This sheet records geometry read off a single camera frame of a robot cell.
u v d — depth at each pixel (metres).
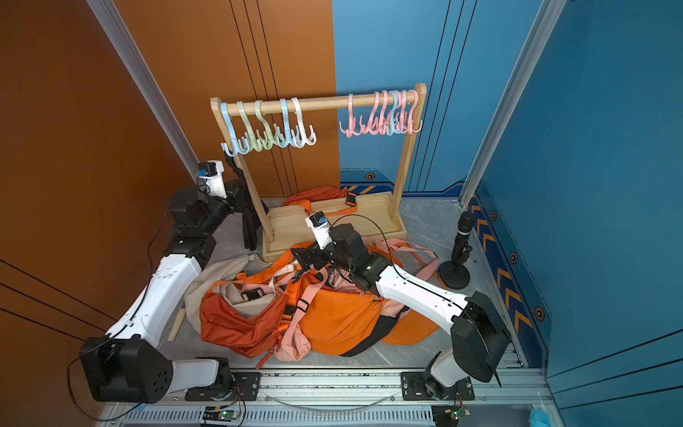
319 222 0.64
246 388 0.74
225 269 0.87
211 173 0.60
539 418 0.66
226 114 0.62
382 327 0.79
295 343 0.75
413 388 0.72
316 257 0.67
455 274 0.94
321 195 1.17
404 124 0.74
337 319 0.77
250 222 0.87
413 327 0.82
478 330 0.41
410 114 0.71
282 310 0.74
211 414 0.72
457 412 0.70
